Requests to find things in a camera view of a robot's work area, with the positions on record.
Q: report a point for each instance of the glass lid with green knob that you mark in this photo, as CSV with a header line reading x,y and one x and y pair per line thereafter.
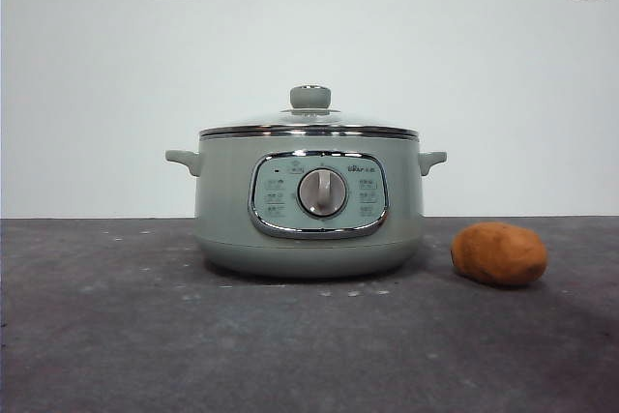
x,y
309,96

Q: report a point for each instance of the brown potato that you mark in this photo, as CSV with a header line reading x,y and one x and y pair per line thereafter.
x,y
498,254

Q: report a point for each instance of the pale green electric cooking pot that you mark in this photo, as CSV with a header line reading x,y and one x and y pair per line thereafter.
x,y
227,219

